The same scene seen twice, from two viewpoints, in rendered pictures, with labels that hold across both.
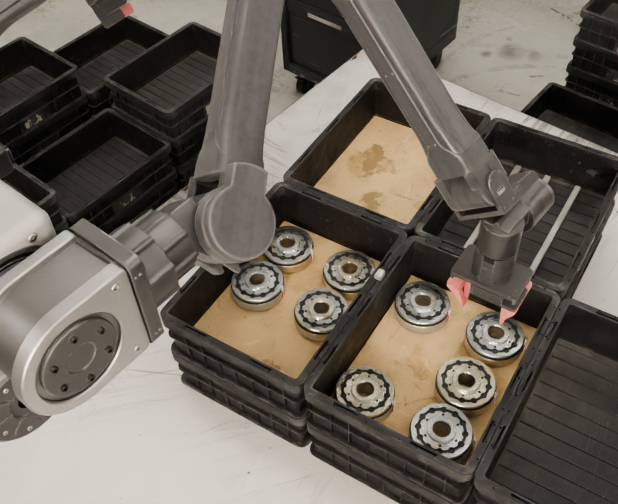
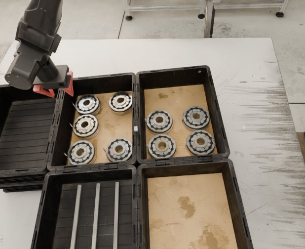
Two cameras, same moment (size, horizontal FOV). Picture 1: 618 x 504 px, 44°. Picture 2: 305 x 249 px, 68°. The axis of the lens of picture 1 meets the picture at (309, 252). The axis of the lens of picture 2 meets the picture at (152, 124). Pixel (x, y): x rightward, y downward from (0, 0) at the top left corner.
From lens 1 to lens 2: 135 cm
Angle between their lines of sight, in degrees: 69
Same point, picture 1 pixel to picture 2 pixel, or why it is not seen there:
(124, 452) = not seen: hidden behind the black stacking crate
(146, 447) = not seen: hidden behind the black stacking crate
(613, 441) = (26, 142)
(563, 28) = not seen: outside the picture
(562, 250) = (64, 238)
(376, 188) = (192, 221)
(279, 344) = (167, 105)
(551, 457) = (48, 123)
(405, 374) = (112, 122)
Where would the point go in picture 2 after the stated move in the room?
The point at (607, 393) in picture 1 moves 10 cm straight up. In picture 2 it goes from (30, 160) to (14, 150)
